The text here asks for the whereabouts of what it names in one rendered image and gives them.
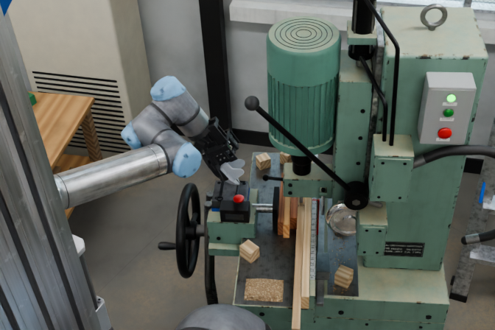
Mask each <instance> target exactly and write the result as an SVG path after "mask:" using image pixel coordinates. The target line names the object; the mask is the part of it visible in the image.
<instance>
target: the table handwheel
mask: <svg viewBox="0 0 495 330"><path fill-rule="evenodd" d="M190 196H191V201H192V218H191V220H190V219H189V213H188V206H189V199H190ZM201 236H204V225H201V211H200V196H199V191H198V189H197V187H196V185H195V184H194V183H187V184H186V185H185V186H184V188H183V191H182V193H181V196H180V201H179V205H178V215H177V222H176V236H175V248H176V259H177V265H178V271H179V273H180V275H181V276H182V277H183V278H190V277H191V276H192V274H193V272H194V269H195V267H196V263H197V257H198V252H199V246H200V237H201Z"/></svg>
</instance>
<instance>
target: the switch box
mask: <svg viewBox="0 0 495 330"><path fill-rule="evenodd" d="M476 89H477V88H476V85H475V82H474V78H473V74H472V73H466V72H427V73H426V75H425V80H424V89H423V93H422V99H421V108H420V113H419V117H418V126H417V128H418V137H419V142H420V144H458V145H464V143H465V140H466V134H467V129H468V123H469V119H470V116H471V110H472V106H473V103H474V97H475V93H476ZM449 94H454V95H455V96H456V100H455V101H453V102H457V106H448V105H443V102H449V101H447V100H446V97H447V95H449ZM446 108H451V109H453V110H454V114H453V116H450V117H445V116H444V115H443V110H445V109H446ZM440 118H454V121H440ZM444 127H447V128H449V129H450V130H451V131H452V135H451V136H450V137H449V138H450V141H436V138H439V136H438V131H439V130H440V129H441V128H444Z"/></svg>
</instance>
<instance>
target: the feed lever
mask: <svg viewBox="0 0 495 330"><path fill-rule="evenodd" d="M245 107H246V108H247V109H248V110H250V111H254V110H255V111H256V112H258V113H259V114H260V115H261V116H262V117H264V118H265V119H266V120H267V121H268V122H269V123H270V124H271V125H272V126H273V127H274V128H275V129H277V130H278V131H279V132H280V133H281V134H283V135H284V136H285V137H286V138H287V139H288V140H290V141H291V142H292V143H293V144H294V145H295V146H296V147H297V148H298V149H299V150H300V151H302V152H303V153H304V154H305V155H306V156H307V157H309V158H310V159H311V160H312V161H313V162H314V163H316V164H317V165H318V166H319V167H320V168H321V169H322V170H323V171H324V172H325V173H326V174H328V175H329V176H330V177H331V178H332V179H333V180H335V181H336V182H337V183H338V184H339V185H341V186H342V187H343V188H344V204H345V206H346V207H347V208H349V209H351V210H361V209H363V208H365V207H366V206H367V204H369V205H372V206H375V207H377V208H382V206H383V204H382V203H381V202H376V201H370V198H369V197H368V187H367V186H366V185H365V184H364V183H363V182H360V181H351V182H349V183H345V182H344V181H343V180H342V179H341V178H340V177H339V176H337V175H336V174H335V173H334V172H333V171H332V170H330V169H329V168H328V167H327V166H326V165H325V164H324V163H323V162H322V161H321V160H320V159H319V158H317V157H316V156H315V155H314V154H313V153H312V152H310V151H309V150H308V149H307V148H306V147H305V146H304V145H302V143H300V142H299V140H297V139H296V138H295V137H294V136H293V135H292V134H290V133H289V132H288V131H287V130H286V129H285V128H284V127H282V126H281V125H280V124H279V123H278V122H277V121H276V120H275V119H274V118H273V117H272V116H270V115H269V114H268V113H267V112H266V111H265V110H263V109H262V108H261V107H260V106H259V99H258V98H257V97H256V96H249V97H247V98H246V100H245Z"/></svg>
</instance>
